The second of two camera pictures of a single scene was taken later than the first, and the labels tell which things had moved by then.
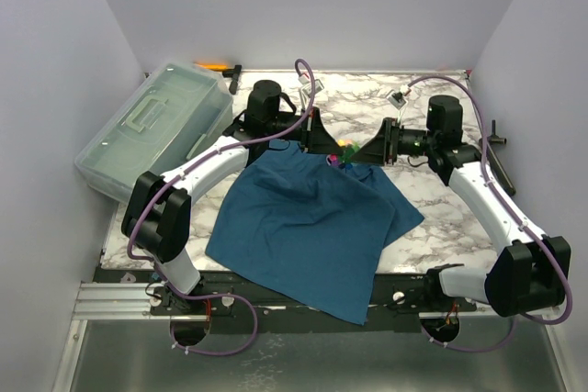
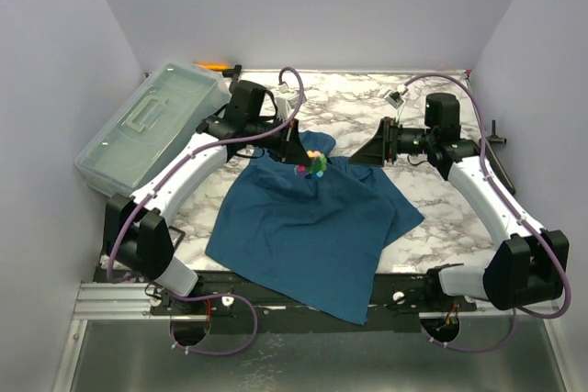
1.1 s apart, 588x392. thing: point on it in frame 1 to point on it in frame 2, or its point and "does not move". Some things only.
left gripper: x=314 y=137 to x=290 y=145
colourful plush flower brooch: x=344 y=159 to x=312 y=164
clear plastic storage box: x=173 y=115 does not move
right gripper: x=390 y=140 does not move
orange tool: x=212 y=65 does not move
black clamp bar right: x=495 y=162 does not move
